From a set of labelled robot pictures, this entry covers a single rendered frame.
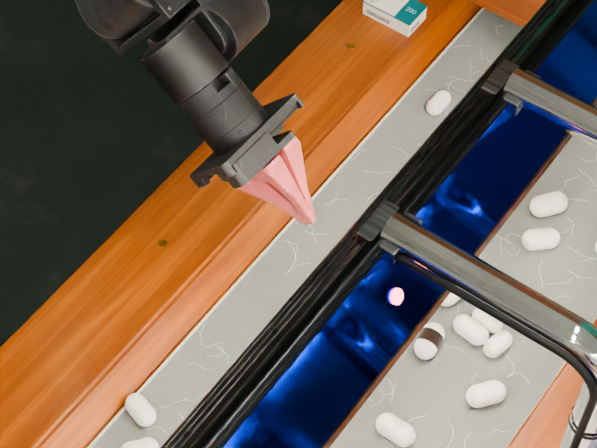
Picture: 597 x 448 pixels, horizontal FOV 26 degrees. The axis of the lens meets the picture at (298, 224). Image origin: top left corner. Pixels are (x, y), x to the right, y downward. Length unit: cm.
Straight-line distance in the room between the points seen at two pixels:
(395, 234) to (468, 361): 41
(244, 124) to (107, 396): 28
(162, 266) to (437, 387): 28
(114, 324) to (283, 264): 18
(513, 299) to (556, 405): 38
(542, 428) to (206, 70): 42
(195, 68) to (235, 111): 5
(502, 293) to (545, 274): 47
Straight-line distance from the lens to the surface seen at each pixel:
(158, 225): 125
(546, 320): 78
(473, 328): 120
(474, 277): 79
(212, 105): 108
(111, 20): 109
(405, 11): 140
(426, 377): 119
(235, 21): 112
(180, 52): 108
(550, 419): 116
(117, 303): 120
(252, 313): 122
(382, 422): 114
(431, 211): 84
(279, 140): 110
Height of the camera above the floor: 178
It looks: 55 degrees down
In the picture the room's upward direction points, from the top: straight up
